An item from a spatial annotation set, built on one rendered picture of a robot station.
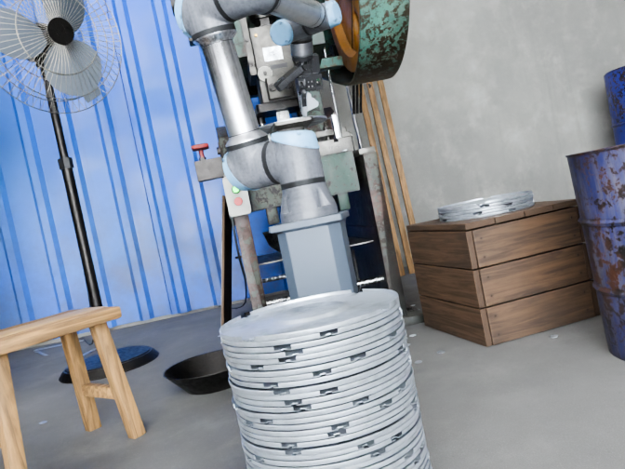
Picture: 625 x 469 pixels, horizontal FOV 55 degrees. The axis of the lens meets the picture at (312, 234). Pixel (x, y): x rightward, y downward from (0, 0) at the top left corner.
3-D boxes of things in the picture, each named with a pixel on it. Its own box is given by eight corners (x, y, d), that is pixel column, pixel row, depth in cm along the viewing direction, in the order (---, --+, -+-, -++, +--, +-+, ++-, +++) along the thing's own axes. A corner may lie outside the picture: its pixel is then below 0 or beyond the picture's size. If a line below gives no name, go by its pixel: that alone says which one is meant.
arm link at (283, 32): (294, 13, 176) (309, 7, 185) (263, 25, 182) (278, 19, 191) (303, 39, 179) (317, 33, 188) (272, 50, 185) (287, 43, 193)
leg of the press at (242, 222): (278, 355, 203) (225, 93, 198) (246, 363, 202) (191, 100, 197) (265, 313, 294) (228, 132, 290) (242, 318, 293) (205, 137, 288)
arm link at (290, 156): (311, 178, 146) (300, 123, 145) (266, 187, 153) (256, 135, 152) (333, 175, 156) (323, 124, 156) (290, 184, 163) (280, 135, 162)
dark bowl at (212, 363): (267, 386, 170) (261, 362, 170) (161, 410, 166) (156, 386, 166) (262, 361, 200) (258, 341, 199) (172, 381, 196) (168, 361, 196)
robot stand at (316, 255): (376, 393, 146) (340, 213, 144) (302, 403, 149) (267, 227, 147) (379, 369, 165) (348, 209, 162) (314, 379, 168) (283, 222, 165)
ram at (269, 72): (302, 94, 221) (286, 14, 219) (262, 100, 219) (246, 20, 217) (298, 102, 238) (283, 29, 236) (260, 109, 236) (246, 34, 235)
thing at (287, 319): (430, 288, 98) (429, 283, 98) (329, 341, 75) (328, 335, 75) (296, 298, 116) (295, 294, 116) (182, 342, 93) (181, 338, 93)
